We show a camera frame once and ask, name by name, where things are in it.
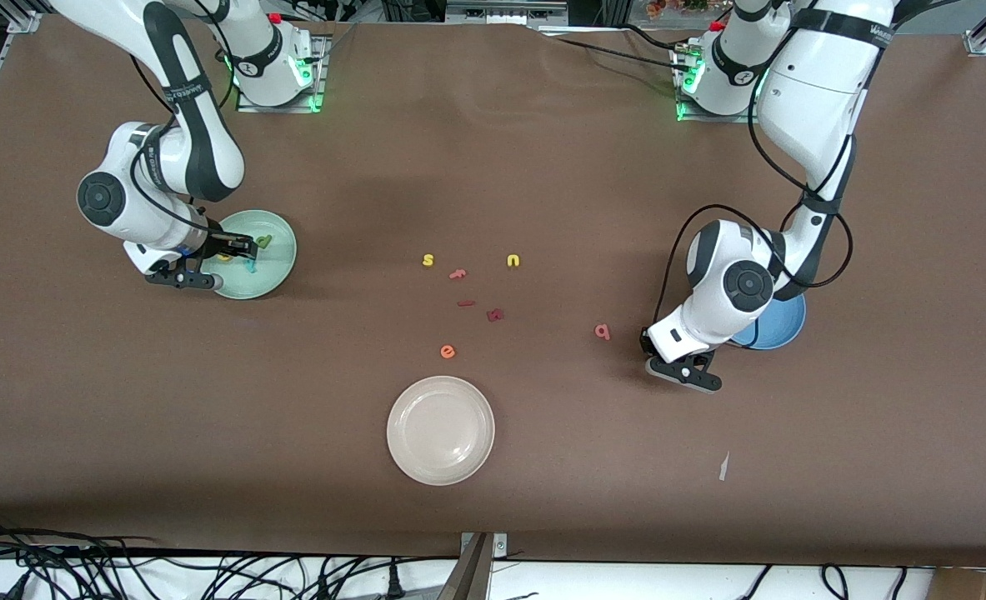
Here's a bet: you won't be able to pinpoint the green plate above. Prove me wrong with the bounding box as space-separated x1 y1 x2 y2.
199 209 298 301

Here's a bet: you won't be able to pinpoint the blue plate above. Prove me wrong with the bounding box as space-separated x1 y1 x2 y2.
728 292 808 351

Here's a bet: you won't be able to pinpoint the brown paper table cover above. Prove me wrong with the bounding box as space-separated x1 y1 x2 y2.
0 15 986 569

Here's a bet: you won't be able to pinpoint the white plate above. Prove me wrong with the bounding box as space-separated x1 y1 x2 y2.
386 376 496 487

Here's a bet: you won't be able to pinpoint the brown grey beam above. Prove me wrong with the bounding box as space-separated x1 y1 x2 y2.
436 533 495 600

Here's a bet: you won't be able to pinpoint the colourful flowers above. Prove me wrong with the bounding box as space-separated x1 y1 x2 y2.
647 0 710 19

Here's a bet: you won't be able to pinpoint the grey metal device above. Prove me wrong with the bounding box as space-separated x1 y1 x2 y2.
445 0 570 26

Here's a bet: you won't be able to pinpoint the cardboard box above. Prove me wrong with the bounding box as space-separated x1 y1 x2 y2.
930 568 986 600

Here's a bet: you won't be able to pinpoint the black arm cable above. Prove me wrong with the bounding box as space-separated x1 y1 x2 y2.
128 125 227 238
658 50 877 334

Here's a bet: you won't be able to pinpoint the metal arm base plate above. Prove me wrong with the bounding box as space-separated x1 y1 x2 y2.
236 33 330 114
673 42 765 124

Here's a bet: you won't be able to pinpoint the metal table bracket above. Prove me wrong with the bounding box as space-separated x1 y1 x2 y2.
459 532 508 561

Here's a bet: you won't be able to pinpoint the black cable tangle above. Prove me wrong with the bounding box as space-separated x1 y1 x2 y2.
0 512 460 600

